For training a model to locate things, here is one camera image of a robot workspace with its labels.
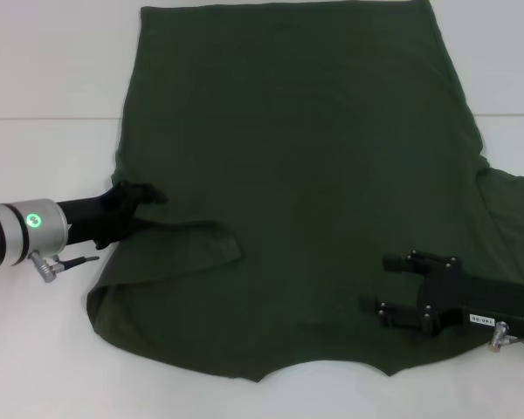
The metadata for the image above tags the silver left connector plug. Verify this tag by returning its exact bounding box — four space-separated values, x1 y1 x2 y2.
29 249 65 284

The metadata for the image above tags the dark red left arm cable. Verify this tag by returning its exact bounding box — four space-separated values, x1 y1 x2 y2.
54 255 100 268

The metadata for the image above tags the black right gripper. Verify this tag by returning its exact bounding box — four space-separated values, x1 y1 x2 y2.
360 249 524 338

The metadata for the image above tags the silver connector plug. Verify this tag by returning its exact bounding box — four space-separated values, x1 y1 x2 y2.
487 320 510 354
29 249 65 284

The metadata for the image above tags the dark green t-shirt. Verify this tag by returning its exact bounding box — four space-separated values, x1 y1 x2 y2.
86 0 524 384

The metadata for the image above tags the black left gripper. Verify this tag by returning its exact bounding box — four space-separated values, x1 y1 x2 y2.
54 182 169 251

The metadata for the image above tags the silver right connector plug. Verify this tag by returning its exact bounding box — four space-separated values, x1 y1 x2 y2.
487 320 510 354

